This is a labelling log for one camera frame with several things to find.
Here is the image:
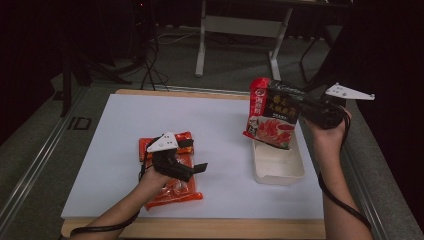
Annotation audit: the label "white desk frame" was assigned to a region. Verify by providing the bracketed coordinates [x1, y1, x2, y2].
[194, 0, 354, 85]

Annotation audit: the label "black floor cables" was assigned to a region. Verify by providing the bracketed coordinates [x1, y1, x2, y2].
[139, 29, 171, 92]

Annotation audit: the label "white table mat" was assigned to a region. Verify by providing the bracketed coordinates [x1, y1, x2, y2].
[60, 93, 326, 220]

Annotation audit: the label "person's right hand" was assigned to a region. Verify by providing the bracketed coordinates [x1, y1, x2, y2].
[302, 107, 353, 145]

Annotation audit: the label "black floor socket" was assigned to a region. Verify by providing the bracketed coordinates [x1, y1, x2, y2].
[67, 116, 93, 131]

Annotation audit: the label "orange packet with clear tray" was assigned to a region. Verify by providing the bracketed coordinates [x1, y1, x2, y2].
[143, 153, 204, 212]

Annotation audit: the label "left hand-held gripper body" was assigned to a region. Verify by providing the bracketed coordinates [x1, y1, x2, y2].
[146, 130, 196, 183]

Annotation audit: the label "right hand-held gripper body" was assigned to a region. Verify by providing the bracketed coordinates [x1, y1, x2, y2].
[297, 82, 376, 131]

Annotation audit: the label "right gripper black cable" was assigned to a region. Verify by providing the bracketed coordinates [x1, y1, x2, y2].
[317, 111, 373, 232]

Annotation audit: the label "white two-compartment container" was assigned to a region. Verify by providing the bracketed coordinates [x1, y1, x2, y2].
[251, 124, 306, 187]

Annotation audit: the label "person's left hand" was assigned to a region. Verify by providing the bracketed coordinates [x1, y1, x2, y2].
[137, 163, 175, 194]

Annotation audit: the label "black stand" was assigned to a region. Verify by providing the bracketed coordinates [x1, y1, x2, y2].
[284, 29, 354, 101]
[59, 33, 134, 118]

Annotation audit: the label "orange snack packet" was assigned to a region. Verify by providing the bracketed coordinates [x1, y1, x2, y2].
[138, 130, 195, 163]

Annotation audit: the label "wooden table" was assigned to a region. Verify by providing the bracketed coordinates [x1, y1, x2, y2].
[59, 88, 328, 240]

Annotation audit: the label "red and black sauce packet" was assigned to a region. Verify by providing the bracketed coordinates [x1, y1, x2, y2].
[242, 77, 308, 150]

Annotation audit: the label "metal floor rail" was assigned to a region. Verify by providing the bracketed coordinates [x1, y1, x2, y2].
[0, 85, 88, 231]
[343, 99, 393, 240]

